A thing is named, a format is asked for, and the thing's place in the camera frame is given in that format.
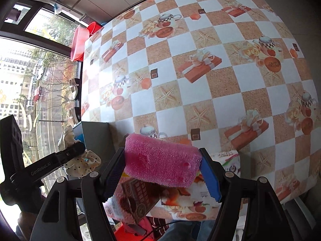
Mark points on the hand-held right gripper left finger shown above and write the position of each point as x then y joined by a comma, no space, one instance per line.
112,178

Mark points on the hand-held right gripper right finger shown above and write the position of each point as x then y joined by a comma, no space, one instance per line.
210,178

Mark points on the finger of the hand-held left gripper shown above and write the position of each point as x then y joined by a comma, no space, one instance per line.
50,162

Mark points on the cream polka dot scrunchie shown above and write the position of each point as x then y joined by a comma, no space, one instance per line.
85,163

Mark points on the pink foam sponge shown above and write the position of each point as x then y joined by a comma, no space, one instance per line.
160,160

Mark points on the person's left hand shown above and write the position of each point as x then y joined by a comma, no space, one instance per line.
26,221

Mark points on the fox print carton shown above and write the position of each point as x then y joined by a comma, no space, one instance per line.
190,200

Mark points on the white shoe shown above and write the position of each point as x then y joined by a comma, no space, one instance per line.
70,115
73,87

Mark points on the black smartphone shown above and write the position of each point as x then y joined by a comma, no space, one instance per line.
136,229

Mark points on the person's legs in jeans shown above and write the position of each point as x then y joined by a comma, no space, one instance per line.
190,232

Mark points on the red bag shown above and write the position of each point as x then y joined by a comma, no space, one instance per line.
150,224

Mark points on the checkered printed tablecloth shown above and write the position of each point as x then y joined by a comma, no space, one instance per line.
200,93

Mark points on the pink plastic basin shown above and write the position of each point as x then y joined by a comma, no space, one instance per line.
79,42

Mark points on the red plastic basin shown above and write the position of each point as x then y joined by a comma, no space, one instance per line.
94,27

